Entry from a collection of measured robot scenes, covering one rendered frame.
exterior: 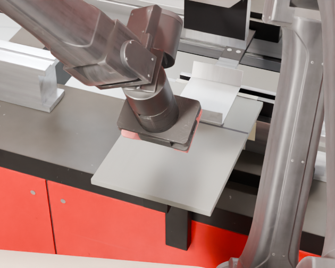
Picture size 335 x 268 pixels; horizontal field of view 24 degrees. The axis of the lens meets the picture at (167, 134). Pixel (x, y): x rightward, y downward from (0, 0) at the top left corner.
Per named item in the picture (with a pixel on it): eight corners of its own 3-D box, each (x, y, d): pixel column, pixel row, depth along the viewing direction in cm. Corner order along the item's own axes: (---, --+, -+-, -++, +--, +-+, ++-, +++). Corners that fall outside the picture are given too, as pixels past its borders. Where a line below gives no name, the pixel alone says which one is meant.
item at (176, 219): (144, 284, 124) (141, 187, 110) (176, 223, 134) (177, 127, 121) (167, 291, 123) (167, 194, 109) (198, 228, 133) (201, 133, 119)
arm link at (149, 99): (113, 93, 93) (159, 98, 92) (125, 43, 96) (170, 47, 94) (126, 116, 99) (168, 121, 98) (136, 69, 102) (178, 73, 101)
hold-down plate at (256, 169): (133, 156, 133) (133, 143, 131) (145, 137, 136) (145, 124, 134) (306, 201, 124) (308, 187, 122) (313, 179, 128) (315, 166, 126)
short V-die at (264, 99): (175, 95, 130) (175, 81, 128) (181, 85, 132) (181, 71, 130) (291, 122, 125) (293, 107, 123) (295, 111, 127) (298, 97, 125)
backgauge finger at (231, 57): (187, 75, 132) (187, 50, 129) (233, 2, 151) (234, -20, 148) (254, 90, 129) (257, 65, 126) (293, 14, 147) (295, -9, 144)
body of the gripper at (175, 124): (134, 90, 108) (122, 65, 101) (202, 106, 105) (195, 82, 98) (117, 131, 106) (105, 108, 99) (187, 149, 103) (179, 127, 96)
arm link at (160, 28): (67, 70, 92) (122, 61, 87) (89, -12, 96) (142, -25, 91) (128, 112, 101) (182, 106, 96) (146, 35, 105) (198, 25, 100)
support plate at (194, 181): (91, 184, 111) (90, 178, 110) (158, 82, 129) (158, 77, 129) (210, 216, 106) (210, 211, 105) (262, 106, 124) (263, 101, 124)
